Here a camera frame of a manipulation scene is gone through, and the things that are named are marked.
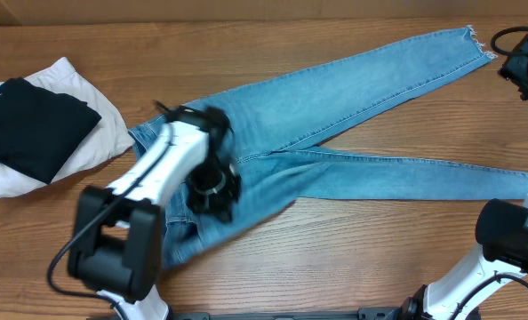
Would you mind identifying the folded black garment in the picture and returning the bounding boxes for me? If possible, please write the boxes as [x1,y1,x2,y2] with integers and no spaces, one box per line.
[0,77,101,184]

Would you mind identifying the light blue denim jeans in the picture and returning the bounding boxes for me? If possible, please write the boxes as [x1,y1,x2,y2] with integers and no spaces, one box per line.
[127,25,528,270]

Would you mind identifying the folded white garment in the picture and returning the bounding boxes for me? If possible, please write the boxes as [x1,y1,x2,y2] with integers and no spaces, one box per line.
[0,56,135,200]

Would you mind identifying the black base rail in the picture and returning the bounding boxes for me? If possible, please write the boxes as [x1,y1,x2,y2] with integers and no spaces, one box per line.
[169,307,401,320]

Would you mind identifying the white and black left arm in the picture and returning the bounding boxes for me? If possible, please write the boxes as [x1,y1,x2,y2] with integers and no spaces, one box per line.
[51,106,241,319]

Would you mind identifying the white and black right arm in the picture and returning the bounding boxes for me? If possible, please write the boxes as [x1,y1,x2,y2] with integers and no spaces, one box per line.
[384,26,528,320]

